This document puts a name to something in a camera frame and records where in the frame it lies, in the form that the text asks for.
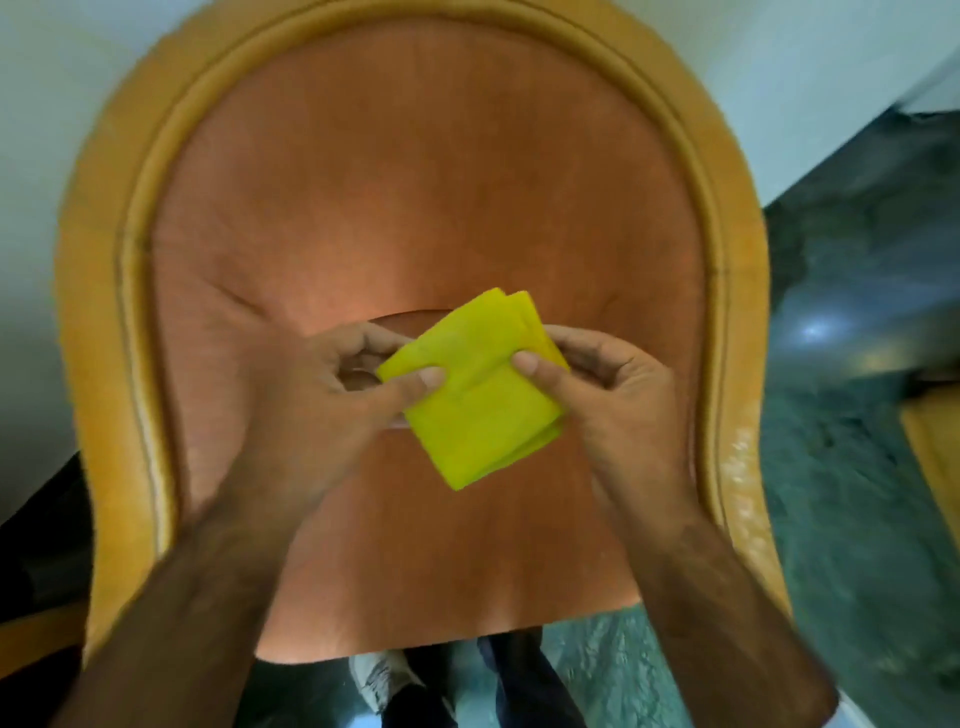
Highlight orange upholstered armchair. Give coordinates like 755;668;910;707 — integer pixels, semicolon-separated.
54;0;795;669

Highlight person's left forearm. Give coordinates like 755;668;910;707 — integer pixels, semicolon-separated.
52;487;324;728

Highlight wooden furniture piece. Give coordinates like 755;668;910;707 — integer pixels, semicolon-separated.
900;382;960;530

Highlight person's dark trouser legs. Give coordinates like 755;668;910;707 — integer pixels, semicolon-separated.
382;626;590;728

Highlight person's right hand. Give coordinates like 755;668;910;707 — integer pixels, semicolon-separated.
511;324;702;530

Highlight person's grey shoe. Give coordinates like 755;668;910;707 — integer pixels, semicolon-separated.
348;649;429;715

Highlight person's left hand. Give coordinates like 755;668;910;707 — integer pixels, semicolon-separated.
229;321;448;519

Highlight wooden furniture edge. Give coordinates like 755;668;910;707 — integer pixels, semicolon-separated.
0;600;90;680

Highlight yellow cloth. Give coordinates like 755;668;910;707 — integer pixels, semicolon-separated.
375;287;571;492

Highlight person's right forearm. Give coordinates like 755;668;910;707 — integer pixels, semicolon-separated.
615;495;841;728

